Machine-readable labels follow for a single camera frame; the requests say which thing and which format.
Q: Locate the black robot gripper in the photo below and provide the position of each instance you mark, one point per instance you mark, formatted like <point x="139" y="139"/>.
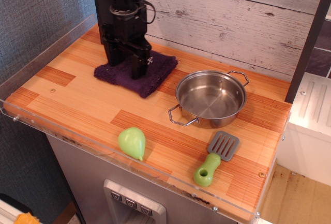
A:
<point x="126" y="35"/>

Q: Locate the purple towel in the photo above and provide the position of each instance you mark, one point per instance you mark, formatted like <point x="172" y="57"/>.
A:
<point x="157" y="71"/>

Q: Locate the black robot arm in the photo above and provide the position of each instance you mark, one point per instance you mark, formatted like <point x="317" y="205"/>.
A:
<point x="123" y="25"/>

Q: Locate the green plastic pear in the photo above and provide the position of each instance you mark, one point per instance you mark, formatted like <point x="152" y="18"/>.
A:
<point x="132" y="142"/>

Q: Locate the stainless steel pot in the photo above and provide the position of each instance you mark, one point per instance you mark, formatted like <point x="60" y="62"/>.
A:
<point x="209" y="98"/>

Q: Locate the grey toy fridge cabinet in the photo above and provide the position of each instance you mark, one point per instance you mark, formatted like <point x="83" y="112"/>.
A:
<point x="85" y="174"/>

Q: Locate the clear acrylic table guard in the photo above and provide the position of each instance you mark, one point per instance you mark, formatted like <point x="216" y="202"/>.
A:
<point x="59" y="95"/>

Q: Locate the silver toy fridge dispenser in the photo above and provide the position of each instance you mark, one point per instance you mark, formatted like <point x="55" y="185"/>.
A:
<point x="128" y="206"/>

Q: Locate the yellow object at corner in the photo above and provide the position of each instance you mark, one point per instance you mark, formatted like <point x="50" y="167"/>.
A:
<point x="26" y="218"/>

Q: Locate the white cabinet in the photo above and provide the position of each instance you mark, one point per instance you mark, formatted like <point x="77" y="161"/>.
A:
<point x="305" y="144"/>

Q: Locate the dark left shelf post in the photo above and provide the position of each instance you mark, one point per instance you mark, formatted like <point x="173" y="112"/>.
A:
<point x="103" y="16"/>

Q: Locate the dark shelf post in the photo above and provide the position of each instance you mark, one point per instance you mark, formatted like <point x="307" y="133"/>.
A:
<point x="312" y="37"/>
<point x="103" y="16"/>

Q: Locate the green handled grey spatula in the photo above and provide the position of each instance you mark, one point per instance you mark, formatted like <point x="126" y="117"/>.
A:
<point x="221" y="148"/>

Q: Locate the dark right shelf post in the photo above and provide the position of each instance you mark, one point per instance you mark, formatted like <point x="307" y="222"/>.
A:
<point x="312" y="37"/>

